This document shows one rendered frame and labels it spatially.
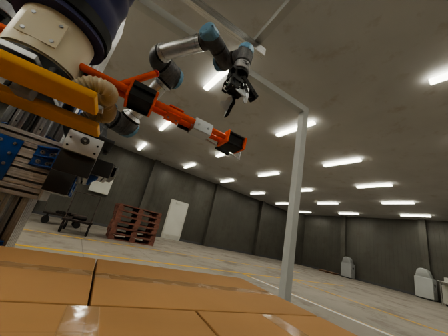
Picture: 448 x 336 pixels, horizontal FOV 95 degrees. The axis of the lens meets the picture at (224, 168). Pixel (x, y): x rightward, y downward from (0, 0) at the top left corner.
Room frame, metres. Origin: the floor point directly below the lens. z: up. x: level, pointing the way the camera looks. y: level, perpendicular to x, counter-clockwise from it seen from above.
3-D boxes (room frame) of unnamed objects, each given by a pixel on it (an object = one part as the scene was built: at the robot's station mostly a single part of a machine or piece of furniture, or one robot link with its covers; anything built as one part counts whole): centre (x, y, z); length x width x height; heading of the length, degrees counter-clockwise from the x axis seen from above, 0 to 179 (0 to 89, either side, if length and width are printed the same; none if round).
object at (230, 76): (0.73, 0.03, 1.33); 0.09 x 0.08 x 0.12; 119
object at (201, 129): (0.67, 0.11, 1.04); 0.07 x 0.07 x 0.04; 26
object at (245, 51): (0.74, 0.02, 1.49); 0.09 x 0.08 x 0.11; 57
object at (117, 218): (6.95, 2.39, 0.50); 1.37 x 0.94 x 1.00; 121
